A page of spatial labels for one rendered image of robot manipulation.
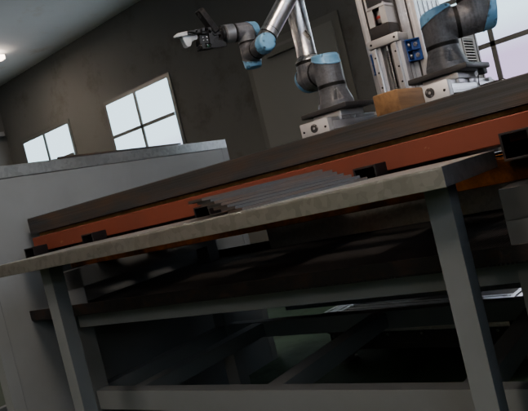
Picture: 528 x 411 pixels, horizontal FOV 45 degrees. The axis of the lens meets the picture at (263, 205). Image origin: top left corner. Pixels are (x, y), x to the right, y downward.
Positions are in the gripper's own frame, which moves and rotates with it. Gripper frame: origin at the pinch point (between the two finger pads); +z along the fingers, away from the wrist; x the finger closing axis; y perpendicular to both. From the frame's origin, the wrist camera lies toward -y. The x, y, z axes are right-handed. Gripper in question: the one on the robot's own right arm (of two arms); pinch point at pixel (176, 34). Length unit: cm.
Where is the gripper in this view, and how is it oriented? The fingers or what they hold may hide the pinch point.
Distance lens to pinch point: 261.3
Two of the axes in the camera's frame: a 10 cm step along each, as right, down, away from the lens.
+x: -4.2, -0.6, 9.0
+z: -8.9, 2.3, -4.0
